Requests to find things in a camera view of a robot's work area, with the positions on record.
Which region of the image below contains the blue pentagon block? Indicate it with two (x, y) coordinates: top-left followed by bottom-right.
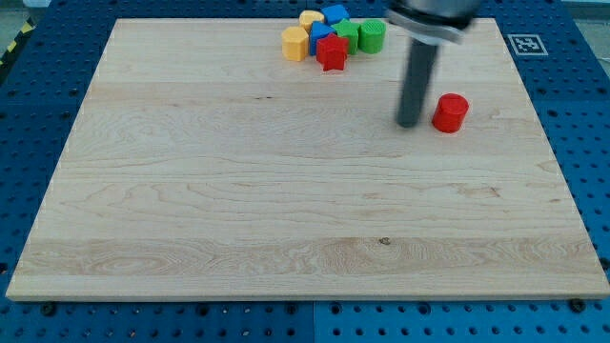
(309, 21), (336, 56)

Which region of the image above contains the yellow black hazard tape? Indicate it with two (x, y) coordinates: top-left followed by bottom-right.
(1, 17), (36, 70)

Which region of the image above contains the green cylinder block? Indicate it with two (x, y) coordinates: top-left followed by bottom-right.
(358, 19), (386, 54)

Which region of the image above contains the blue cube block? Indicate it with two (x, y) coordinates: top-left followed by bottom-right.
(320, 4), (351, 25)

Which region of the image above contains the light wooden board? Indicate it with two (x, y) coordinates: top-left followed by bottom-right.
(7, 18), (609, 302)

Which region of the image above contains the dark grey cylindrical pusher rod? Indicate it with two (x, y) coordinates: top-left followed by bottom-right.
(396, 38), (438, 128)

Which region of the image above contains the yellow hexagon block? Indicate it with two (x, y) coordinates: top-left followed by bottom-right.
(281, 26), (309, 61)

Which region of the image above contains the red cylinder block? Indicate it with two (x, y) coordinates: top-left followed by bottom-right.
(432, 93), (470, 133)

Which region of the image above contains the green star block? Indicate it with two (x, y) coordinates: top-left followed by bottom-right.
(332, 19), (360, 55)

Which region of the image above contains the red star block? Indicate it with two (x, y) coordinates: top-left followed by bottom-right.
(316, 33), (349, 71)

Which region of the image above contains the yellow rounded block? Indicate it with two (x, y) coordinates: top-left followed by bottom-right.
(298, 10), (325, 32)

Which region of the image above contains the white fiducial marker tag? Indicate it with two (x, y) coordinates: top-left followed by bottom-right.
(508, 33), (548, 56)

